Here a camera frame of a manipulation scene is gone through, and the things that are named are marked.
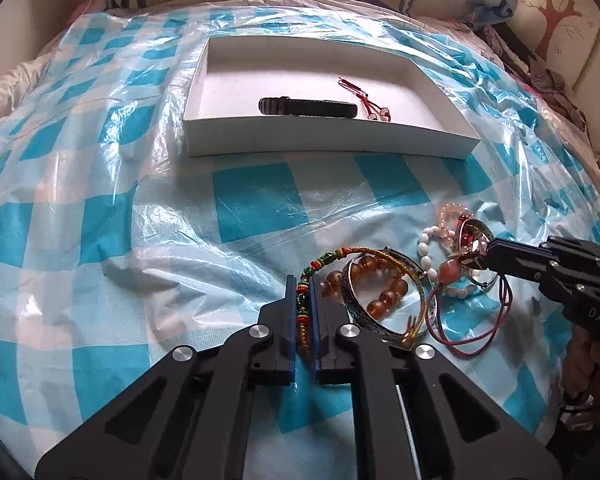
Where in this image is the amber bead bracelet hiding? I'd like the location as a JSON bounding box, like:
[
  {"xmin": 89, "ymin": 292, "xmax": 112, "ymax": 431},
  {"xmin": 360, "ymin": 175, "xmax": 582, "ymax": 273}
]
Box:
[{"xmin": 320, "ymin": 255, "xmax": 411, "ymax": 318}]

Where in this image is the dark clothes pile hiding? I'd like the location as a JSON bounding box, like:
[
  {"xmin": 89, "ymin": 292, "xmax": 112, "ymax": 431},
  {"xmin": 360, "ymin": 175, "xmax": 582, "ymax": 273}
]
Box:
[{"xmin": 482, "ymin": 19, "xmax": 592, "ymax": 128}]

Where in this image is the pink bead bracelet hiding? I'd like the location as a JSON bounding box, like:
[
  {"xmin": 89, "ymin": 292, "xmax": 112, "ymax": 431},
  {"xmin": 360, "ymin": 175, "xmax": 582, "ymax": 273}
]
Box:
[{"xmin": 437, "ymin": 203, "xmax": 473, "ymax": 241}]

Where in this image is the white bead bracelet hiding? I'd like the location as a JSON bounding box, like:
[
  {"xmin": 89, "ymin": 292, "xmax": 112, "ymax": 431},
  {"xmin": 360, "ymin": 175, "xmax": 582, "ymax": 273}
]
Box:
[{"xmin": 417, "ymin": 226, "xmax": 486, "ymax": 301}]

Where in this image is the tree print padded panel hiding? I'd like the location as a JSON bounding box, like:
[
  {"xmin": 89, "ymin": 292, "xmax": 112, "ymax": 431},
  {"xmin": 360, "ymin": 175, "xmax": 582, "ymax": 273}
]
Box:
[{"xmin": 510, "ymin": 0, "xmax": 600, "ymax": 108}]

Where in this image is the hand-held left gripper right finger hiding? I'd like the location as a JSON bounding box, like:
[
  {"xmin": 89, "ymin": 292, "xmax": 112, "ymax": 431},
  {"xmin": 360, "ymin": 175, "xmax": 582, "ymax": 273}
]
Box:
[{"xmin": 312, "ymin": 274, "xmax": 563, "ymax": 480}]

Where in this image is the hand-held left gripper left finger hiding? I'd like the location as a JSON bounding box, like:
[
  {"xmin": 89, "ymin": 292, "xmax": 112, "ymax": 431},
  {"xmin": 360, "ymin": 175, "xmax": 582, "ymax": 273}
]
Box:
[{"xmin": 34, "ymin": 275, "xmax": 301, "ymax": 480}]

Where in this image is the white quilt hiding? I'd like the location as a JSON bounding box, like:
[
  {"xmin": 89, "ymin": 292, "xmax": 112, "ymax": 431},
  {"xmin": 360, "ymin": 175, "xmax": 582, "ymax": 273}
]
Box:
[{"xmin": 0, "ymin": 54, "xmax": 53, "ymax": 133}]

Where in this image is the red cord necklace orange stone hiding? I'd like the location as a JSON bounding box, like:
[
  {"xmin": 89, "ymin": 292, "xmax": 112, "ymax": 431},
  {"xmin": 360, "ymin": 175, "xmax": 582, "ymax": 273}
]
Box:
[{"xmin": 425, "ymin": 255, "xmax": 513, "ymax": 358}]

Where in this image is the white cardboard box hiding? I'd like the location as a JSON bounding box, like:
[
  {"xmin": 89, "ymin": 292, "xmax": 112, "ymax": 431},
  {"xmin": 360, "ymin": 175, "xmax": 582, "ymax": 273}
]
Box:
[{"xmin": 182, "ymin": 35, "xmax": 482, "ymax": 160}]

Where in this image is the silver patterned bangle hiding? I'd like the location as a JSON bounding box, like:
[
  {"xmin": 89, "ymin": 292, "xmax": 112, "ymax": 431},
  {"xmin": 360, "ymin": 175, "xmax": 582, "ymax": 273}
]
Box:
[{"xmin": 341, "ymin": 250, "xmax": 438, "ymax": 348}]

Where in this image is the blue checked plastic sheet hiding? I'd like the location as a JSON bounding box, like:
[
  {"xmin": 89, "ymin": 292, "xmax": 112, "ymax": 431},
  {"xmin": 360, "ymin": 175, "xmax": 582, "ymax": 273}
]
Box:
[{"xmin": 0, "ymin": 2, "xmax": 600, "ymax": 480}]

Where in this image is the black ribbed band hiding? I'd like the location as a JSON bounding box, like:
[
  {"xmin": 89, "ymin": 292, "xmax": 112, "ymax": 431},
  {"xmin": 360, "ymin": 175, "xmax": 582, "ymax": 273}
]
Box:
[{"xmin": 258, "ymin": 96, "xmax": 358, "ymax": 120}]

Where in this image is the silver bangle with red beads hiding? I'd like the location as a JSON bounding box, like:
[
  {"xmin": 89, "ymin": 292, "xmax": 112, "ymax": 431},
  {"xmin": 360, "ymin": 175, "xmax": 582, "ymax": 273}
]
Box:
[{"xmin": 452, "ymin": 215, "xmax": 496, "ymax": 291}]

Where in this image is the person's right hand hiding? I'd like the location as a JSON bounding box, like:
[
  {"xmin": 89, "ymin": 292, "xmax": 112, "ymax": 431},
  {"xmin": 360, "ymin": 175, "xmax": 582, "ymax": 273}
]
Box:
[{"xmin": 562, "ymin": 332, "xmax": 600, "ymax": 401}]

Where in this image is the red string bracelet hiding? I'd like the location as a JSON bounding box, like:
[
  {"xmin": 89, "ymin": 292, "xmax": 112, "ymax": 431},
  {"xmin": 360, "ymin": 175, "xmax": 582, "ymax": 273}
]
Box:
[{"xmin": 338, "ymin": 77, "xmax": 393, "ymax": 122}]

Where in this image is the colourful beaded braided bracelet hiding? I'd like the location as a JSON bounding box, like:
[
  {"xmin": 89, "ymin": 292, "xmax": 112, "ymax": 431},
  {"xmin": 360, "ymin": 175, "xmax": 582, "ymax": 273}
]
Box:
[{"xmin": 295, "ymin": 246, "xmax": 431, "ymax": 361}]

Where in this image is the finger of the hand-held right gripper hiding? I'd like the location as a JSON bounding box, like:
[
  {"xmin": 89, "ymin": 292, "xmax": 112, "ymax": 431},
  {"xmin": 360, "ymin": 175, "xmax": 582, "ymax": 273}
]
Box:
[
  {"xmin": 487, "ymin": 236, "xmax": 600, "ymax": 281},
  {"xmin": 485, "ymin": 255, "xmax": 577, "ymax": 306}
]

